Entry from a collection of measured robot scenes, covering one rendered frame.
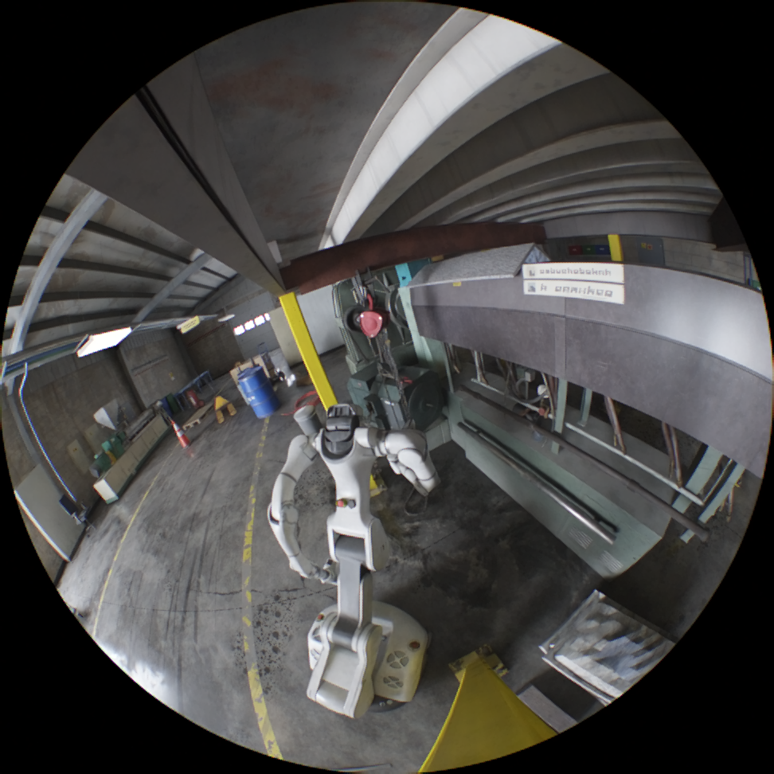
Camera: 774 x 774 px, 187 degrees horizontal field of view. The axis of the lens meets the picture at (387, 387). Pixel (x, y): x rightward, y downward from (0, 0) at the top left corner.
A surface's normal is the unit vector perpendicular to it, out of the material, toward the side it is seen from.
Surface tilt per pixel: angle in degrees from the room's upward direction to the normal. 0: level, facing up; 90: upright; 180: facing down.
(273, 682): 0
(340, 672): 9
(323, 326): 90
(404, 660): 0
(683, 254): 90
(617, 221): 90
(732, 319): 78
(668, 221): 90
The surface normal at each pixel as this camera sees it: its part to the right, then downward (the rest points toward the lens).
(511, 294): -0.93, 0.21
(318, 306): 0.35, 0.30
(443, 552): -0.29, -0.87
